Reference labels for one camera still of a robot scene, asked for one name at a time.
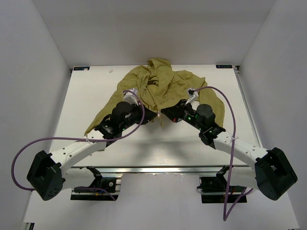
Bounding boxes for left blue corner label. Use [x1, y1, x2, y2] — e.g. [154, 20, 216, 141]
[73, 66, 90, 71]

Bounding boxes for aluminium rail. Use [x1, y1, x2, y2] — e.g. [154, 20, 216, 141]
[69, 165, 255, 174]
[233, 66, 263, 147]

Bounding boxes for purple cable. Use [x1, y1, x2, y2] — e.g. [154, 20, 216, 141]
[11, 90, 145, 201]
[191, 86, 254, 221]

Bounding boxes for aluminium right side rail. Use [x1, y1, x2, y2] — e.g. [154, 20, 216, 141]
[233, 66, 263, 147]

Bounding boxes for olive yellow jacket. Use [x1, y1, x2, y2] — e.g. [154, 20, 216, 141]
[85, 58, 225, 134]

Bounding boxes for blue corner label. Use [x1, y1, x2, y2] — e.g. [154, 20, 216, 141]
[73, 66, 90, 71]
[215, 64, 233, 69]

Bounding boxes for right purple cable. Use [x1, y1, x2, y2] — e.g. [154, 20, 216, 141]
[191, 86, 254, 221]

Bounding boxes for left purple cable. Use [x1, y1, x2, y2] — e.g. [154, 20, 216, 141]
[11, 90, 145, 201]

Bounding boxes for aluminium front rail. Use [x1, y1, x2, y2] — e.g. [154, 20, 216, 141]
[69, 165, 255, 174]

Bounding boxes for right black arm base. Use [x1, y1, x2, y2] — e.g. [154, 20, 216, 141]
[196, 166, 243, 204]

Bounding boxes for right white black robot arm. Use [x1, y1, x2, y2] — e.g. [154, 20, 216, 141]
[162, 100, 298, 201]

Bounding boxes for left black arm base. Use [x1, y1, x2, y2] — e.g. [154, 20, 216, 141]
[71, 166, 121, 201]

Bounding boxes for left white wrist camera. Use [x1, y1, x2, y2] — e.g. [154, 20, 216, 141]
[123, 88, 139, 105]

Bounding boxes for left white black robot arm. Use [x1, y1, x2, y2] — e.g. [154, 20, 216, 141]
[27, 102, 157, 201]

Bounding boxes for right blue corner label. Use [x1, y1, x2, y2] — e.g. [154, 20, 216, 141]
[215, 64, 233, 69]

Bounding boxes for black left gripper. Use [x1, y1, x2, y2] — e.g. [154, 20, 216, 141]
[120, 101, 157, 131]

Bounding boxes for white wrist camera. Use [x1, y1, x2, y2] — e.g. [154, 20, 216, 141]
[186, 88, 199, 104]
[123, 88, 139, 105]

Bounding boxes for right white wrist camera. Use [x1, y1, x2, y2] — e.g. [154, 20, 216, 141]
[186, 88, 199, 104]

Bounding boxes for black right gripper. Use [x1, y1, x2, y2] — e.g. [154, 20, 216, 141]
[161, 99, 204, 131]

